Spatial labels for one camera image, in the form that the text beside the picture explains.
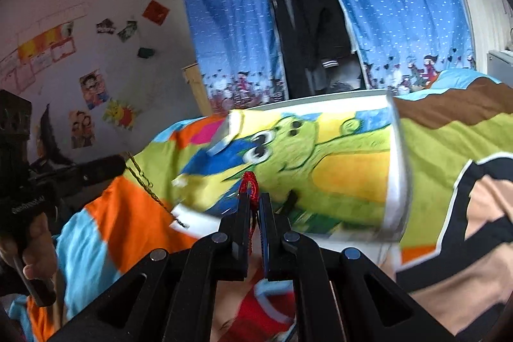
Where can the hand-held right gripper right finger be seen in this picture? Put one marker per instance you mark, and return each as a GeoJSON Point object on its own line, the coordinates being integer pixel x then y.
{"type": "Point", "coordinates": [264, 224]}

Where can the person's left hand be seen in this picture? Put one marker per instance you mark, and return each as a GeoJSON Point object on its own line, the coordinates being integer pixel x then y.
{"type": "Point", "coordinates": [40, 250]}

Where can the colorful cartoon blanket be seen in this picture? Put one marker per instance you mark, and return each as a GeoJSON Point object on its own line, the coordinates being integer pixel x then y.
{"type": "Point", "coordinates": [433, 149]}

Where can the black hanging jacket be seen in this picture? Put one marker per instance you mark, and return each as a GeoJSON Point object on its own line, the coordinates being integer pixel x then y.
{"type": "Point", "coordinates": [312, 25]}

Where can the black chair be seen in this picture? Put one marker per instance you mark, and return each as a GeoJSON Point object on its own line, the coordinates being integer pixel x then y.
{"type": "Point", "coordinates": [52, 141]}

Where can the cartoon family wall poster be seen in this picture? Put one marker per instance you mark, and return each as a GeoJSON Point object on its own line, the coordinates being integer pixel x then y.
{"type": "Point", "coordinates": [82, 129]}

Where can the blue dotted curtain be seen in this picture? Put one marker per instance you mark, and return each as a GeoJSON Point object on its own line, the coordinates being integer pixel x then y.
{"type": "Point", "coordinates": [228, 25]}
{"type": "Point", "coordinates": [392, 5]}

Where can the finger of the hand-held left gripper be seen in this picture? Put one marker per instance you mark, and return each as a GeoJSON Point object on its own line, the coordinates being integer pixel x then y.
{"type": "Point", "coordinates": [96, 169]}

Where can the anime boy wall poster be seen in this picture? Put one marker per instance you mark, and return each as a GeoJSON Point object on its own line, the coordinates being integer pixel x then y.
{"type": "Point", "coordinates": [94, 89]}

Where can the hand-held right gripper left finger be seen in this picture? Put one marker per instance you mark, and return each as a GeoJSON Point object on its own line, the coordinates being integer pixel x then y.
{"type": "Point", "coordinates": [243, 213]}

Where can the red diamond wall paper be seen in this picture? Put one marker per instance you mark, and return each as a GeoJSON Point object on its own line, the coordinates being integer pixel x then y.
{"type": "Point", "coordinates": [155, 12]}

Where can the light wooden cabinet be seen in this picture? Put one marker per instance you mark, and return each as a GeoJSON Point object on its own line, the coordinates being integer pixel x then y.
{"type": "Point", "coordinates": [197, 89]}

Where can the green wall ornament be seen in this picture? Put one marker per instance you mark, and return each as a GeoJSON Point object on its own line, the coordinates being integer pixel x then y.
{"type": "Point", "coordinates": [146, 52]}

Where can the green wall photo card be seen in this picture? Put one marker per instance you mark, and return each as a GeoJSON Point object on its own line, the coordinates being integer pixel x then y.
{"type": "Point", "coordinates": [127, 31]}

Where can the group of wall certificates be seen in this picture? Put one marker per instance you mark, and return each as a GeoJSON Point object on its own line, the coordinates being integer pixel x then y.
{"type": "Point", "coordinates": [40, 49]}

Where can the white box with cartoon drawing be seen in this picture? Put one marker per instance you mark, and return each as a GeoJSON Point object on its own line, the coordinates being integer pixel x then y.
{"type": "Point", "coordinates": [320, 165]}

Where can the yellow bear wall sticker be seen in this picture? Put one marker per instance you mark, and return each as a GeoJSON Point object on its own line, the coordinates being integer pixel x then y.
{"type": "Point", "coordinates": [120, 114]}

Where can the dark wall photo card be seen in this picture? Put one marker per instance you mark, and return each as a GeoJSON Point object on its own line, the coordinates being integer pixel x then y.
{"type": "Point", "coordinates": [106, 26]}

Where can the white wardrobe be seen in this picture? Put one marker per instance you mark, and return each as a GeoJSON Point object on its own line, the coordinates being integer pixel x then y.
{"type": "Point", "coordinates": [487, 21]}

